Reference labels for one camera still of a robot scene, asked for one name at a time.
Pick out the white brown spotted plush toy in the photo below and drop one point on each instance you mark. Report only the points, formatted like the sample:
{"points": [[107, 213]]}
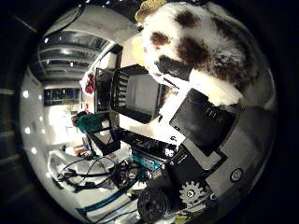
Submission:
{"points": [[199, 34]]}

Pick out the black mesh basket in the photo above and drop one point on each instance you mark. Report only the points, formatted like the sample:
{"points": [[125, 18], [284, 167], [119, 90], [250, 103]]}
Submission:
{"points": [[140, 93]]}

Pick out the black control box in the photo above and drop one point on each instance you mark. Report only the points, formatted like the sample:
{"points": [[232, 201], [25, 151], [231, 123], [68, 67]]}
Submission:
{"points": [[146, 143]]}

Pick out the teal aluminium frame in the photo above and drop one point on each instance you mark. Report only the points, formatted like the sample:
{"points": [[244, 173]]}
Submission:
{"points": [[146, 160]]}

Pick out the person in teal shirt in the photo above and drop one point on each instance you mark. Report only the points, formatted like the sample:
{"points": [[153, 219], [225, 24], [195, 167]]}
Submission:
{"points": [[88, 123]]}

